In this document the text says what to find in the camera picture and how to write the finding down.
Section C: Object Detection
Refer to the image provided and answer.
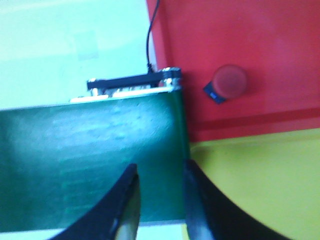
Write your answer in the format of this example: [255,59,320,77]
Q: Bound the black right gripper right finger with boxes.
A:
[183,159,287,240]

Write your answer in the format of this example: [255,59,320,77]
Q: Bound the aluminium conveyor frame rail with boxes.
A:
[69,67,182,104]

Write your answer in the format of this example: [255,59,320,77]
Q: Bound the red mushroom push button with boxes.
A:
[203,64,248,104]

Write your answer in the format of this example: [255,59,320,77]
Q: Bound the red plastic tray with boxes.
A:
[147,0,320,142]

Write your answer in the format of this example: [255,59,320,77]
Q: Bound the yellow plastic tray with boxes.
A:
[190,128,320,240]

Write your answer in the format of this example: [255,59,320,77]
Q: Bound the green conveyor belt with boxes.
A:
[0,90,190,232]

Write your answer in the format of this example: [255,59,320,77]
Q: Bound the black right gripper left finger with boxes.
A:
[51,163,139,240]

